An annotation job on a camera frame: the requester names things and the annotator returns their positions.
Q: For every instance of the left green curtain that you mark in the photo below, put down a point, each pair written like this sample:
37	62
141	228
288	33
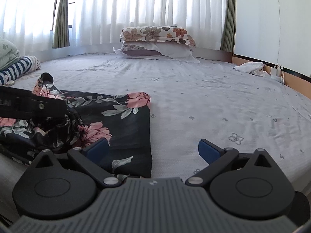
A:
60	25

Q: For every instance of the grey patterned bed sheet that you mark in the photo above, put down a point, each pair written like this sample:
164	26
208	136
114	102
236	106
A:
193	101

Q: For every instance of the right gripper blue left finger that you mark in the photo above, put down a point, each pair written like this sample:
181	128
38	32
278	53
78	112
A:
87	161

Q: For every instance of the floral top pillow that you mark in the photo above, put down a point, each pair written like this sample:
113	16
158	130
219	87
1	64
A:
157	34

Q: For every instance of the blue striped folded blanket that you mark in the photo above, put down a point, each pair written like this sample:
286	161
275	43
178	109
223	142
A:
25	65

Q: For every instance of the green folded quilt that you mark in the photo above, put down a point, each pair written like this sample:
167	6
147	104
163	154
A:
8	53

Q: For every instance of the white sheer curtain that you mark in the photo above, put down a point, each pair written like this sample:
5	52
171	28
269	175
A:
29	24

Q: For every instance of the white charger block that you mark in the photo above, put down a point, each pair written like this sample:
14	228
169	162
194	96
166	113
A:
276	74

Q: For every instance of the white crumpled cloth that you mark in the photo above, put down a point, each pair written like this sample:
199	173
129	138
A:
254	68

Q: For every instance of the right green curtain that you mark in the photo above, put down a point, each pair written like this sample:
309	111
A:
228	35

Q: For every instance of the black floral pants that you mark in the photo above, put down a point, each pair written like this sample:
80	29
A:
123	120

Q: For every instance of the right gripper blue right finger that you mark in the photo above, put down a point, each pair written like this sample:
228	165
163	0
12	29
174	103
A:
218	159

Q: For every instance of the white bottom pillow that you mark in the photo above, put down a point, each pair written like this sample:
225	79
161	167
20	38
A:
156	50

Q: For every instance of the green curtain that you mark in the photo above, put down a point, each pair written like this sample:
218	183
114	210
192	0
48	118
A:
60	25
228	35

